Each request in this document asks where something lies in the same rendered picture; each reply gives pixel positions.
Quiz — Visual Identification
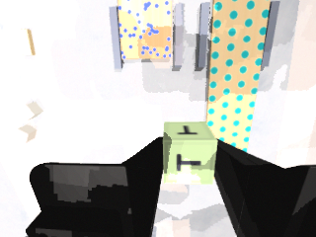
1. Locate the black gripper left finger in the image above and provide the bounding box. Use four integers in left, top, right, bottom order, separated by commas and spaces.
30, 136, 163, 237

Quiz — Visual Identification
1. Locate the pale green labelled cube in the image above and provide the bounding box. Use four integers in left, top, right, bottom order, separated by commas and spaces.
163, 121, 218, 185

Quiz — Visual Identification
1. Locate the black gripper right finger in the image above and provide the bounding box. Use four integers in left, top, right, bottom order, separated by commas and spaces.
213, 138, 316, 237

